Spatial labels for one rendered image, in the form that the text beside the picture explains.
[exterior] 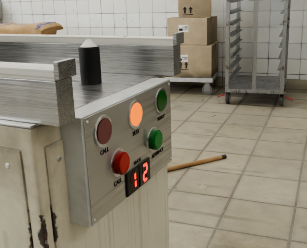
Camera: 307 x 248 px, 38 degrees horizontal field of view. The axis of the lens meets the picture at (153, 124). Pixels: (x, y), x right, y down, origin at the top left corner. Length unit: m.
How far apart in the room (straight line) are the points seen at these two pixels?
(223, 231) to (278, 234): 0.22
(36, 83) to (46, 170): 0.10
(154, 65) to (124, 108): 0.17
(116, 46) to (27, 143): 0.31
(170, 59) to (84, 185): 0.27
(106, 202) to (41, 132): 0.13
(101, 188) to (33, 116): 0.13
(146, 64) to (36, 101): 0.29
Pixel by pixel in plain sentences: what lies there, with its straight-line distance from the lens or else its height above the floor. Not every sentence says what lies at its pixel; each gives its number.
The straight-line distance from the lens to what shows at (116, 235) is 0.68.
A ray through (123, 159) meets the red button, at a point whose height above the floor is 0.77.
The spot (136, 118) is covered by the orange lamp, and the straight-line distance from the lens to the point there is 0.60.
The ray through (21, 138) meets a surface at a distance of 0.50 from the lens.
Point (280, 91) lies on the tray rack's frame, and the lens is 3.80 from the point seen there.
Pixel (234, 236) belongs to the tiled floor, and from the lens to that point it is 1.89.
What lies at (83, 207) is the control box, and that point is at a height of 0.73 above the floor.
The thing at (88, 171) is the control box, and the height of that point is 0.77.
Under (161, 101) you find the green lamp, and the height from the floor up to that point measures 0.81.
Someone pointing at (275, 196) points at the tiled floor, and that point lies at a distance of 2.25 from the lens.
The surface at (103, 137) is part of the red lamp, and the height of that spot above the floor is 0.81.
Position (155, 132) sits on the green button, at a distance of 0.65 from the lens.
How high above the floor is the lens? 0.97
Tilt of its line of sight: 17 degrees down
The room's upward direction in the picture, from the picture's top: 2 degrees counter-clockwise
